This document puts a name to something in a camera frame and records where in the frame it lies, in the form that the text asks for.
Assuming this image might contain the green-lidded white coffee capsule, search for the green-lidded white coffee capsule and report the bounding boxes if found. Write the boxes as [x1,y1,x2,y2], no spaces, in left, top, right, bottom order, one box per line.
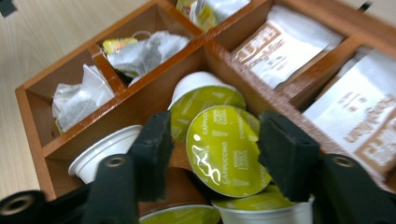
[211,184,315,224]
[185,105,274,199]
[167,71,248,143]
[138,203,222,224]
[67,124,144,185]

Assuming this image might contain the white and brown sachet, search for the white and brown sachet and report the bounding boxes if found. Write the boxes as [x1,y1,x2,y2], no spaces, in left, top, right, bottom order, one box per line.
[303,49,396,183]
[231,4,344,90]

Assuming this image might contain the white tea bag yellow tag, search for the white tea bag yellow tag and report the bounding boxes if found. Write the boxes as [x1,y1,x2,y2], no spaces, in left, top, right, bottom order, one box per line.
[102,30,191,87]
[175,0,252,33]

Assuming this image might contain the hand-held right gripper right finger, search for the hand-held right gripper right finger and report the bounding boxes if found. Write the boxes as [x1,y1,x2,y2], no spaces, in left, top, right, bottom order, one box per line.
[257,110,321,203]

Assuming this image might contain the dark flat object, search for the dark flat object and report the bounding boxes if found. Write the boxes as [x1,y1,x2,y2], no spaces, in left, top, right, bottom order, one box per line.
[0,0,19,19]

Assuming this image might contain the small black object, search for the small black object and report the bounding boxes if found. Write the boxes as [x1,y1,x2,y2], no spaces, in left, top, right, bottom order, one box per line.
[357,1,374,12]

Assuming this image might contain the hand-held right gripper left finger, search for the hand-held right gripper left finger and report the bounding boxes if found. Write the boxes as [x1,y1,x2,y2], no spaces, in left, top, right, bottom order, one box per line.
[126,110,175,203]

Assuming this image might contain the brown wooden organiser box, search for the brown wooden organiser box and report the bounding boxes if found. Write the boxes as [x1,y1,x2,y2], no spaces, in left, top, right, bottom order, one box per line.
[14,0,396,224]

